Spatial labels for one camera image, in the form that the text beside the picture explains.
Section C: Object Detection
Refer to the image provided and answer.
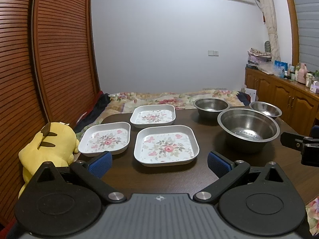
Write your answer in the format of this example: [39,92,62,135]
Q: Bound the floral square plate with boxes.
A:
[78,122,131,157]
[134,125,200,167]
[130,104,176,128]

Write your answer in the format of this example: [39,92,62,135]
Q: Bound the small shallow steel bowl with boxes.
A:
[249,101,282,119]

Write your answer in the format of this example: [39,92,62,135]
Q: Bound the large steel bowl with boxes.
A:
[217,107,280,151]

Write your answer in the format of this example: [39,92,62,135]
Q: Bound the medium deep steel bowl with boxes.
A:
[194,98,230,120]

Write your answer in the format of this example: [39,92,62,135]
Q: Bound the wooden sideboard cabinet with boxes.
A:
[244,68,318,135]

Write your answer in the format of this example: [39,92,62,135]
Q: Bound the yellow Pikachu plush toy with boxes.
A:
[18,122,80,195]

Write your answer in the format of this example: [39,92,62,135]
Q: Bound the dark clothes on bed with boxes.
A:
[74,91,111,133]

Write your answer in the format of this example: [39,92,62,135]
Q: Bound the pink tissue box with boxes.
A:
[310,81,319,94]

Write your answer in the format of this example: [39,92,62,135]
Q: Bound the white paper bag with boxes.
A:
[245,88,258,102]

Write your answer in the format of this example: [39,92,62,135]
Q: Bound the pink thermos jug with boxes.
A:
[297,63,308,84]

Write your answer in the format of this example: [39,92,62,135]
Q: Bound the floral bed quilt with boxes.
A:
[75,89,246,140]

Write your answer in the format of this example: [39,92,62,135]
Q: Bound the blue tissue package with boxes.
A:
[273,61,288,78]

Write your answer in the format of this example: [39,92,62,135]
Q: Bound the stack of folded cloths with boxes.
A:
[248,48,272,66]

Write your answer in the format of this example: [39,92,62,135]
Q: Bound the brown louvered wardrobe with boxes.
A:
[1,0,100,227]

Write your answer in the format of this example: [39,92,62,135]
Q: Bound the grey window blind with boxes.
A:
[294,0,319,72]

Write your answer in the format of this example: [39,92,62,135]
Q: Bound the beige tied curtain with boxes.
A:
[260,0,281,62]

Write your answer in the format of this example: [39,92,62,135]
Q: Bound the white wall switch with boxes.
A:
[208,50,219,57]

